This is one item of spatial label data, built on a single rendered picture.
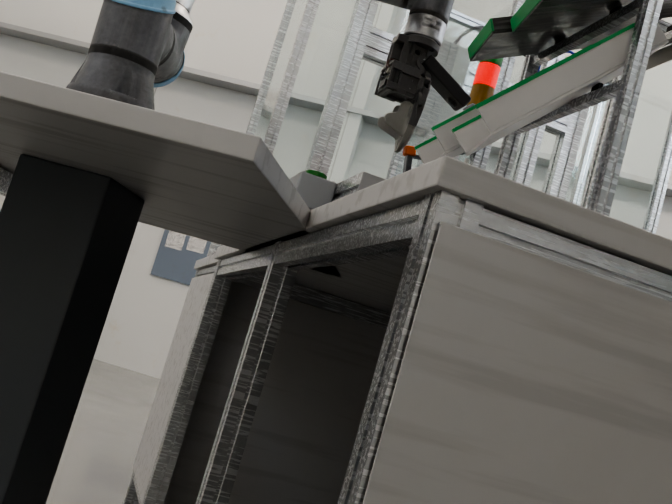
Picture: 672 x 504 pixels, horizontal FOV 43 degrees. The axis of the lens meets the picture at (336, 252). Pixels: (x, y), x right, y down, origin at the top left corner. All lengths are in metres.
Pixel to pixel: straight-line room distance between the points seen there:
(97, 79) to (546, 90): 0.71
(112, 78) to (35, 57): 10.07
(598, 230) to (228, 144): 0.40
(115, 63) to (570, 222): 0.86
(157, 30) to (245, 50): 9.16
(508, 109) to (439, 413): 0.49
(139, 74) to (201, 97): 9.10
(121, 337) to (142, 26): 8.86
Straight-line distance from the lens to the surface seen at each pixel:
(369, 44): 2.79
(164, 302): 10.12
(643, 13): 1.24
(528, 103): 1.17
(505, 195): 0.83
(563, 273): 0.86
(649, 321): 0.91
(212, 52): 10.75
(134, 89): 1.46
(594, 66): 1.22
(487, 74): 1.90
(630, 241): 0.90
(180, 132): 0.97
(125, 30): 1.49
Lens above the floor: 0.64
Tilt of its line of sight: 8 degrees up
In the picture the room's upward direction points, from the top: 16 degrees clockwise
